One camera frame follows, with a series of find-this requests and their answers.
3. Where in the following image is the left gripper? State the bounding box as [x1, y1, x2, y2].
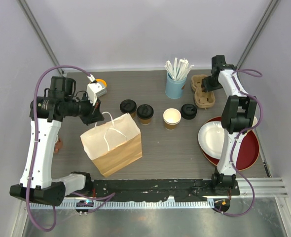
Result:
[65, 91, 105, 126]

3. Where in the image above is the cardboard cup carrier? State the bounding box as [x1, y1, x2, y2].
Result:
[190, 75, 216, 109]

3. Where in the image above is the black lid stack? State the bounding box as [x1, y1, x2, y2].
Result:
[180, 103, 197, 120]

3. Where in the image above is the black coffee cup lid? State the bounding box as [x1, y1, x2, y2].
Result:
[119, 99, 137, 114]

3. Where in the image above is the brown paper bag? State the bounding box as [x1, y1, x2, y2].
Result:
[80, 113, 143, 177]

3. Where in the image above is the brown paper cup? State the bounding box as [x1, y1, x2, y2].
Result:
[127, 111, 136, 119]
[139, 117, 152, 125]

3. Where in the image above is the stack of paper cups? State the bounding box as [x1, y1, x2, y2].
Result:
[163, 108, 182, 130]

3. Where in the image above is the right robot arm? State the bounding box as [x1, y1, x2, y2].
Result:
[202, 55, 257, 195]

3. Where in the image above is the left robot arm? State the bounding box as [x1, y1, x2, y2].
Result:
[9, 76, 104, 206]

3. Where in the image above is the white wrapped straws bundle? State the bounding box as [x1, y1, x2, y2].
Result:
[164, 57, 194, 81]

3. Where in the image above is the orange bowl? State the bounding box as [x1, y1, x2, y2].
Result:
[96, 79, 107, 87]

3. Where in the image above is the blue straw holder cup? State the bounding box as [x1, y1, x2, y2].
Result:
[165, 73, 187, 99]

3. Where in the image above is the pink mug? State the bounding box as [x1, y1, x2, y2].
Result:
[54, 136, 63, 154]

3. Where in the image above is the white paper plate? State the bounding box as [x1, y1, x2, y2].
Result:
[198, 121, 224, 160]

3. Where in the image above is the red round tray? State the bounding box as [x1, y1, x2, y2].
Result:
[203, 117, 259, 171]

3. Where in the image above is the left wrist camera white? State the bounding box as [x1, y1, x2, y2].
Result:
[86, 75, 107, 105]

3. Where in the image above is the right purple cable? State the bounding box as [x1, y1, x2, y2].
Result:
[213, 69, 264, 218]

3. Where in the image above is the purple cable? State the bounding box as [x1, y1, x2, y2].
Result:
[26, 65, 115, 232]
[213, 69, 264, 218]

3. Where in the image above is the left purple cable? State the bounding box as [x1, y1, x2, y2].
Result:
[26, 65, 115, 232]

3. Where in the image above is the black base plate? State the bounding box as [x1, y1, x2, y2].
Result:
[83, 179, 240, 202]

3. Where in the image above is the aluminium front rail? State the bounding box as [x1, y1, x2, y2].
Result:
[18, 176, 290, 210]

